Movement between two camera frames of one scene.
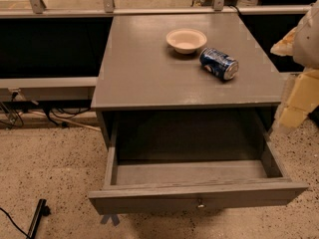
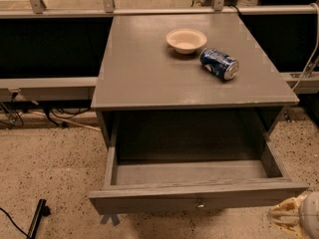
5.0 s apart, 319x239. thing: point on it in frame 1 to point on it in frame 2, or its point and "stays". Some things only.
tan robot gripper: (307, 42) to (310, 215)
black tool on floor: (42, 210) stays
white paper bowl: (186, 40) stays
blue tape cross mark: (114, 218) stays
